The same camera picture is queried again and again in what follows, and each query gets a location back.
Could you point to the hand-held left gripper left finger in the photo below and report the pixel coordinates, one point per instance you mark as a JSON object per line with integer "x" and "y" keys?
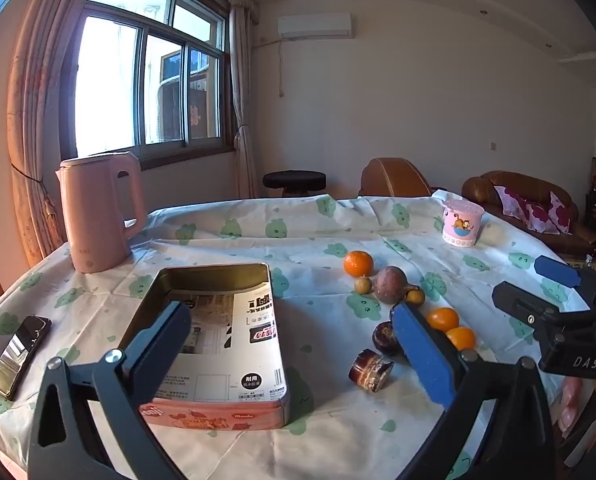
{"x": 163, "y": 345}

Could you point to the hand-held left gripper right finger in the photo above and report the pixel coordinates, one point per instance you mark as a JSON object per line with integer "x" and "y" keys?
{"x": 422, "y": 355}

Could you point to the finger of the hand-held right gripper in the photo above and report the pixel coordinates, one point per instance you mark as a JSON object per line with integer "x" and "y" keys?
{"x": 522, "y": 306}
{"x": 557, "y": 271}

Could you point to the small smooth orange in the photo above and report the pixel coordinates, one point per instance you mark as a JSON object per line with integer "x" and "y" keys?
{"x": 442, "y": 320}
{"x": 461, "y": 339}

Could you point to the dark purple mangosteen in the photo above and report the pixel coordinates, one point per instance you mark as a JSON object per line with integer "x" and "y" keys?
{"x": 385, "y": 336}

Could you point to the small dark brown jar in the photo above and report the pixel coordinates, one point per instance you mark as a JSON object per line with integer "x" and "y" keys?
{"x": 370, "y": 371}

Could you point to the small brown longan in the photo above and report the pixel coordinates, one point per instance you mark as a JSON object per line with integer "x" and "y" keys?
{"x": 416, "y": 297}
{"x": 363, "y": 285}

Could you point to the rectangular metal tin box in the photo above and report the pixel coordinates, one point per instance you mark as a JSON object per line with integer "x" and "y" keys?
{"x": 218, "y": 320}

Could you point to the rough-skinned mandarin orange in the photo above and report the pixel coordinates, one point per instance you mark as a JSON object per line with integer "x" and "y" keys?
{"x": 358, "y": 263}

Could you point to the person's right hand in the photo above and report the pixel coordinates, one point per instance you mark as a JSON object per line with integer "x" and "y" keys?
{"x": 572, "y": 400}

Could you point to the pink floral pillow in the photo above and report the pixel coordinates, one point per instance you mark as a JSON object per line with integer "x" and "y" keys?
{"x": 552, "y": 212}
{"x": 511, "y": 202}

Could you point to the brown leather sofa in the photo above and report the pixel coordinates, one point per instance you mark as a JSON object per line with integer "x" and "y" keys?
{"x": 522, "y": 182}

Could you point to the pink cartoon cup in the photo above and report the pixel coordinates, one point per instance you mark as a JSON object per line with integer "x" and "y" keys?
{"x": 461, "y": 225}

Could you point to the black smartphone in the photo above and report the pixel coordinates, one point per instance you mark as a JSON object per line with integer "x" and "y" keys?
{"x": 20, "y": 355}

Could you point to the pink electric kettle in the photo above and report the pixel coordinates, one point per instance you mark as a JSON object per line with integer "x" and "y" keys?
{"x": 98, "y": 210}

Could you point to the white tablecloth green prints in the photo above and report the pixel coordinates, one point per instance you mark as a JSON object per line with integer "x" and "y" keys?
{"x": 303, "y": 240}

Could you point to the brown leather chair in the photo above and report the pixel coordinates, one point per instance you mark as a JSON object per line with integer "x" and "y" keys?
{"x": 392, "y": 177}

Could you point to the round black stool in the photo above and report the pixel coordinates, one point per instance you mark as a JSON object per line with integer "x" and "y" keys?
{"x": 294, "y": 179}

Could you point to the narrow beige curtain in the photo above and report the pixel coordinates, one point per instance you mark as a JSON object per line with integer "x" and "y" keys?
{"x": 242, "y": 110}

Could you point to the sliding glass window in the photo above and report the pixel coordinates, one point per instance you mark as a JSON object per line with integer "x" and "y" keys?
{"x": 168, "y": 85}

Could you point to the wide pink curtain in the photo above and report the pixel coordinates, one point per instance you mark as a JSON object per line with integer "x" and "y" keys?
{"x": 33, "y": 110}

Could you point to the white wall air conditioner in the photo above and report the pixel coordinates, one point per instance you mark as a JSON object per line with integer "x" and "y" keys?
{"x": 315, "y": 26}

